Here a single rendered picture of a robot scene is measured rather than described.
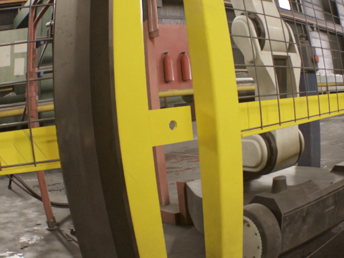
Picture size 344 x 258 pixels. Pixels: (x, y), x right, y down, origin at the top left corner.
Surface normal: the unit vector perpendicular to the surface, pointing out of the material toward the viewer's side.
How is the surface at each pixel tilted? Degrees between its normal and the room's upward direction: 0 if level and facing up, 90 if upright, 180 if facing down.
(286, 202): 45
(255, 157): 90
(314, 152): 90
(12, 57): 90
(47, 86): 90
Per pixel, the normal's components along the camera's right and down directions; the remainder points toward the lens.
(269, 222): 0.26, -0.65
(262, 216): 0.17, -0.79
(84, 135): 0.61, -0.02
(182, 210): -0.79, 0.11
